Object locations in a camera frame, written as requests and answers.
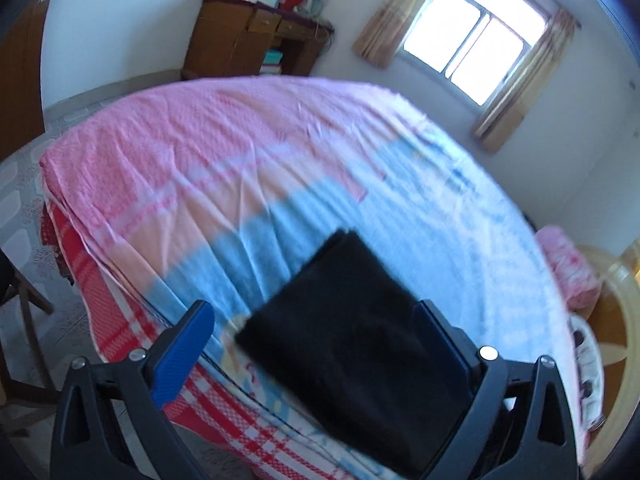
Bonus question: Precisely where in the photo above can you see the wooden door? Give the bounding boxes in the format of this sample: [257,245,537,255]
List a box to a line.
[0,0,56,161]

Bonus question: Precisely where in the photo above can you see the pink floral pillow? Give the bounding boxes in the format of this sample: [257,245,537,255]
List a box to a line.
[535,225,603,311]

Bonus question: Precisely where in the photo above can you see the bed with pink-blue cover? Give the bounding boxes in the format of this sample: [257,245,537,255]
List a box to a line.
[39,76,588,463]

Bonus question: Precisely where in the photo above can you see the wooden desk cabinet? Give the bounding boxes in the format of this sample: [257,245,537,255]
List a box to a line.
[181,0,335,81]

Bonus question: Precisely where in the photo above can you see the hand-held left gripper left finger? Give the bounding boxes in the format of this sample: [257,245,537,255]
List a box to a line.
[49,300,216,480]

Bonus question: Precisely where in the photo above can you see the wooden chair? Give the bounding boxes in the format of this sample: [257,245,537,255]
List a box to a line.
[0,250,61,436]

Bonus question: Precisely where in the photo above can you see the window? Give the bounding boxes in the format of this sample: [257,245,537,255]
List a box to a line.
[397,0,561,111]

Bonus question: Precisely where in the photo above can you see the black pants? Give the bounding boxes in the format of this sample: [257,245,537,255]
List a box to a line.
[235,228,476,479]

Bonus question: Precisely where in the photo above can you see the stack of books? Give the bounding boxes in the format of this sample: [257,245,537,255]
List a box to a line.
[260,49,285,77]

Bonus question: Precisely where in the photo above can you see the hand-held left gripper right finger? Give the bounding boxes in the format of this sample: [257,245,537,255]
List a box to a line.
[413,299,579,480]

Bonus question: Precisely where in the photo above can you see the wooden headboard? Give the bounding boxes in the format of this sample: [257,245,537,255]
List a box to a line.
[575,240,640,441]

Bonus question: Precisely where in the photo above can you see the red plaid blanket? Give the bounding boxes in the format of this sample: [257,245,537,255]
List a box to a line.
[40,200,401,480]

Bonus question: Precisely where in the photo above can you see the white patterned pillow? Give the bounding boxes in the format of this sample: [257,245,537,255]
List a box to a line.
[567,312,608,433]

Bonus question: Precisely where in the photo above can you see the beige floral curtain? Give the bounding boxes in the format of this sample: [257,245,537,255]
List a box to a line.
[352,0,451,69]
[472,7,581,155]

